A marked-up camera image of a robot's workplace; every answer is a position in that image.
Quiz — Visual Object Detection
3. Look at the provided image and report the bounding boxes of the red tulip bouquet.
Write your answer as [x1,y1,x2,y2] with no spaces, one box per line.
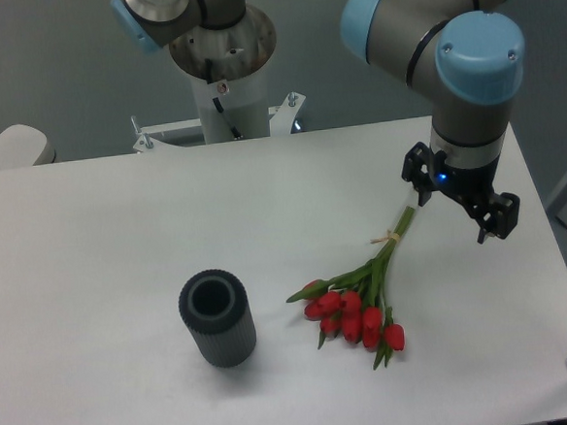
[285,206,416,369]

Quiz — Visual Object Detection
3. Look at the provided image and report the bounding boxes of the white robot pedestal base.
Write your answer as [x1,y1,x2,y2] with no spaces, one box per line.
[121,0,308,155]

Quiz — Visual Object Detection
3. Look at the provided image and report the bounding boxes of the beige chair seat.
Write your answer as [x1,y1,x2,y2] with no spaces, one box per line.
[0,124,56,171]

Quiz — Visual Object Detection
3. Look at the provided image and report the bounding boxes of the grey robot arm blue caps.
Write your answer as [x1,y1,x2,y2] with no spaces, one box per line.
[111,0,525,239]

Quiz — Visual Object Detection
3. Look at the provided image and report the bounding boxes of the dark grey ribbed vase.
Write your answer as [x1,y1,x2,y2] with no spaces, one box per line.
[178,269,256,368]

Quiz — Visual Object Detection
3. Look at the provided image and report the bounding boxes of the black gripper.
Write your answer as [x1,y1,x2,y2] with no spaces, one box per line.
[401,142,520,244]

